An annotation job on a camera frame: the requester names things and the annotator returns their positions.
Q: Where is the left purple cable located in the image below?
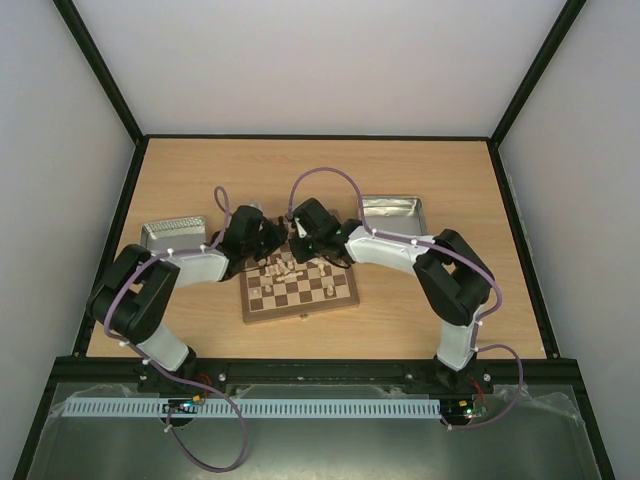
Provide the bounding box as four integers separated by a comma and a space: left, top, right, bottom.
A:
104, 186, 250, 472

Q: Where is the light blue cable duct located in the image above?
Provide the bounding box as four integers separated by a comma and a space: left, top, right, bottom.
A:
62, 397, 441, 420

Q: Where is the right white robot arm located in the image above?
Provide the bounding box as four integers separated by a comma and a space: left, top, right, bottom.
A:
288, 198, 494, 392

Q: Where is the wooden chess board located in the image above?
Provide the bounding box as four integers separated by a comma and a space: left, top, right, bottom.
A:
239, 244, 360, 324

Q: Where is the black mounting rail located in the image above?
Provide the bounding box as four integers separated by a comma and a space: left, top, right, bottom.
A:
134, 357, 581, 396

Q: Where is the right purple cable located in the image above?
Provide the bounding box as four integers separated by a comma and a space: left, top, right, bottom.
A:
288, 166, 525, 432

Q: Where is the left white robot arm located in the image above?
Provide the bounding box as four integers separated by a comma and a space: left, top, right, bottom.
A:
86, 205, 288, 372

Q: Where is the black enclosure frame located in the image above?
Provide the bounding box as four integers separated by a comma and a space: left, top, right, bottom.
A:
9, 0, 621, 480

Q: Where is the yellow metal tin box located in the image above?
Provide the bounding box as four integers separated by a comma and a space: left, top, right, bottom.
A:
362, 195, 427, 236

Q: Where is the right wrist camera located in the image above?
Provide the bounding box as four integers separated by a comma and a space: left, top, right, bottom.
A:
294, 217, 309, 239

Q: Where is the pile of white pieces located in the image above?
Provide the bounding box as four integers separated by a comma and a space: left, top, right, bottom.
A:
263, 252, 327, 282

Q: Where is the purple cable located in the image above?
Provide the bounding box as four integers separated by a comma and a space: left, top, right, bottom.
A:
104, 186, 250, 472
288, 166, 525, 432

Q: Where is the silver metal tin lid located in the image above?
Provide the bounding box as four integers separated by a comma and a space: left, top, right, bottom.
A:
140, 216, 207, 251

